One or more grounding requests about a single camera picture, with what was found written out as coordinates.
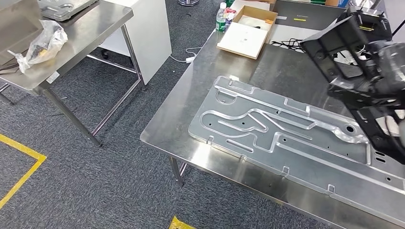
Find black plastic frame part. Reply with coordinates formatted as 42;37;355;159
299;14;385;95

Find stainless steel workbench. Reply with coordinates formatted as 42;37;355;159
139;0;405;229

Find grey metal tray part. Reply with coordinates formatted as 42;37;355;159
36;0;99;22

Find open cardboard box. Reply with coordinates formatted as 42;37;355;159
217;5;278;60

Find green label plastic bottle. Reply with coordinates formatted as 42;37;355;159
215;2;228;33

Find white cabinet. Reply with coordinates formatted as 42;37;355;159
98;0;172;85

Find colourful snack packet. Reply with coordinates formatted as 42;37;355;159
224;8;238;32

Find stamped sheet metal plate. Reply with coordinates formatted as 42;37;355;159
188;75;405;228

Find small stainless steel table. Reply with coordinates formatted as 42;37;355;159
0;0;147;147

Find clear plastic bag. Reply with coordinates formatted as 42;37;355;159
7;19;69;74

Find black device box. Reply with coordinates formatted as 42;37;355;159
337;5;394;36

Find white cable with adapter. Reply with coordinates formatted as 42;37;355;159
170;46;203;64

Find black tangled cables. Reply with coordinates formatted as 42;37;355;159
271;38;307;53

